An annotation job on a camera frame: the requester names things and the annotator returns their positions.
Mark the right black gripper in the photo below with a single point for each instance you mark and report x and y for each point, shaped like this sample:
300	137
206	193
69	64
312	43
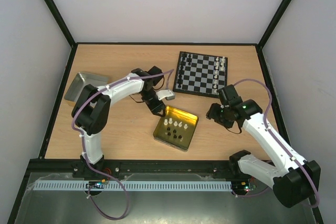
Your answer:
214	114

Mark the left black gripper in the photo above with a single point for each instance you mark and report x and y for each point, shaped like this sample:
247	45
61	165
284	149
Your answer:
158	108

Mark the gold metal tin tray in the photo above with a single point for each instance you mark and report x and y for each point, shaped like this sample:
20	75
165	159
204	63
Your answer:
176	128

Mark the black grey chess board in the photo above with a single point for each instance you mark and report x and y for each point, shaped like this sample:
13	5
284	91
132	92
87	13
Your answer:
200	74

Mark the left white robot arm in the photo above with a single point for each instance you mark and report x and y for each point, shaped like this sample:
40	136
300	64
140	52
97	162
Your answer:
91	111

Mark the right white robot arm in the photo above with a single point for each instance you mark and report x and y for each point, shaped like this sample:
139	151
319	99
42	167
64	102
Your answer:
292	178

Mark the silver tin lid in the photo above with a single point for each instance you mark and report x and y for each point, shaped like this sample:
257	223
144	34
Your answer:
80	80

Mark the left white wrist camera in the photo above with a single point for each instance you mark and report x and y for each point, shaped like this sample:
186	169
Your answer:
165	94

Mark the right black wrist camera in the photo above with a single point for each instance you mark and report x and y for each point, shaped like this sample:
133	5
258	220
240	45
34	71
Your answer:
228	96

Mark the white slotted cable duct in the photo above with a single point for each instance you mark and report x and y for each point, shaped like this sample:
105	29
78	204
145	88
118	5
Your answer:
77	185

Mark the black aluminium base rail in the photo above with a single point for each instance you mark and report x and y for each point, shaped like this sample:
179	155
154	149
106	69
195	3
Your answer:
214	169

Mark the black enclosure frame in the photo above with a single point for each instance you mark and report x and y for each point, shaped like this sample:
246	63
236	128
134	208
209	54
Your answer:
41	164

